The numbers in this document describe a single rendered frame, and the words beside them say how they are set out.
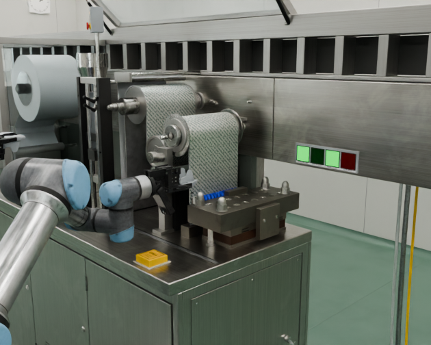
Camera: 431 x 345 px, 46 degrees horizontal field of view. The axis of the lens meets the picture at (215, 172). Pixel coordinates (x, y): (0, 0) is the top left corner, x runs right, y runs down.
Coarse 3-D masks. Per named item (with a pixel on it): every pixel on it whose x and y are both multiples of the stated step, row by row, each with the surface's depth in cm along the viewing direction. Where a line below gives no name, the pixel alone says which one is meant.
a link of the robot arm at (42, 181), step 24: (24, 168) 119; (48, 168) 118; (72, 168) 117; (24, 192) 115; (48, 192) 113; (72, 192) 115; (24, 216) 110; (48, 216) 112; (24, 240) 107; (0, 264) 102; (24, 264) 105; (0, 288) 99; (0, 312) 96; (0, 336) 94
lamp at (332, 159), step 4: (328, 152) 169; (332, 152) 168; (336, 152) 167; (328, 156) 170; (332, 156) 168; (336, 156) 168; (328, 160) 170; (332, 160) 169; (336, 160) 168; (328, 164) 170; (332, 164) 169; (336, 164) 168
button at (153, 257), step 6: (144, 252) 158; (150, 252) 158; (156, 252) 158; (138, 258) 155; (144, 258) 153; (150, 258) 153; (156, 258) 153; (162, 258) 154; (144, 264) 153; (150, 264) 152; (156, 264) 153
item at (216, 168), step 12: (228, 144) 185; (192, 156) 174; (204, 156) 178; (216, 156) 182; (228, 156) 186; (192, 168) 175; (204, 168) 179; (216, 168) 183; (228, 168) 187; (204, 180) 180; (216, 180) 184; (228, 180) 188; (204, 192) 180
